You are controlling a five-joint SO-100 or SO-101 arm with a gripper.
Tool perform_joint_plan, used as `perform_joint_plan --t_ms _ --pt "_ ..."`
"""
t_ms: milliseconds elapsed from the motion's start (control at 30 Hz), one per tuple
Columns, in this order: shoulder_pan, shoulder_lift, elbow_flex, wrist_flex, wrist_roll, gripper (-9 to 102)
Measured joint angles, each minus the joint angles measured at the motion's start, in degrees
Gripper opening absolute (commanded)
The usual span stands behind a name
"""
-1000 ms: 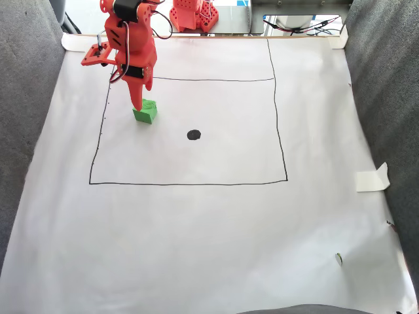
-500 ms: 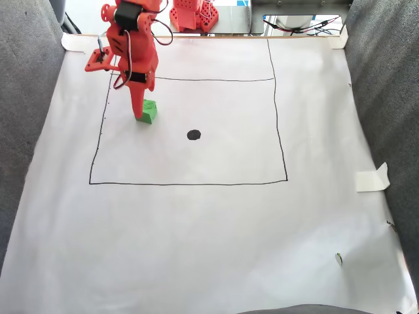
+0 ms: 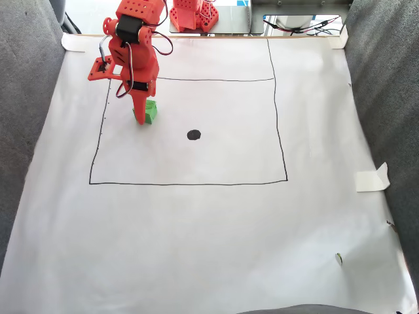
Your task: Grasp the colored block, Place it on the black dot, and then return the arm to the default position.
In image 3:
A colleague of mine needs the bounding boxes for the green cube block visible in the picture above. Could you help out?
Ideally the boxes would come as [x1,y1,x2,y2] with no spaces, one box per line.
[132,99,158,126]

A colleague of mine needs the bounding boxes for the white tape piece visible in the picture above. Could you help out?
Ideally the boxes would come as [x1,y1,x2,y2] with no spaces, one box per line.
[327,24,349,50]
[61,32,87,53]
[354,162,392,193]

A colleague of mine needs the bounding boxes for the grey fabric panel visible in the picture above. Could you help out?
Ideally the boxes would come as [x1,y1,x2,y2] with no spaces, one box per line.
[0,0,67,275]
[342,0,419,295]

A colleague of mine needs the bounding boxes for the large white paper sheet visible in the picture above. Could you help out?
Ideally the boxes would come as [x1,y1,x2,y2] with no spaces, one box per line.
[0,34,419,314]

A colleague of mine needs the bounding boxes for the grey rounded object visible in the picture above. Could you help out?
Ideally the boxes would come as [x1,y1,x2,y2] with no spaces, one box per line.
[237,304,376,314]

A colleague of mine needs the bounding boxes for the black camera cable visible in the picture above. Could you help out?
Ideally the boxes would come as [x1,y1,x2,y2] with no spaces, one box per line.
[99,34,113,71]

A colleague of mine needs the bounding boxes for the orange gripper camera mount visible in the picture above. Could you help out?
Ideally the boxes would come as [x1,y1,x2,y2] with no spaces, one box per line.
[87,55,124,81]

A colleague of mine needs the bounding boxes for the red and black wires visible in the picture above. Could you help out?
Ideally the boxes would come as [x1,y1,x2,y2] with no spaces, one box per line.
[263,16,341,36]

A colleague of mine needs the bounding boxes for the grey metal frame bar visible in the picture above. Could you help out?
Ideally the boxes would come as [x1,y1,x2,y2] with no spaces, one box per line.
[250,0,354,16]

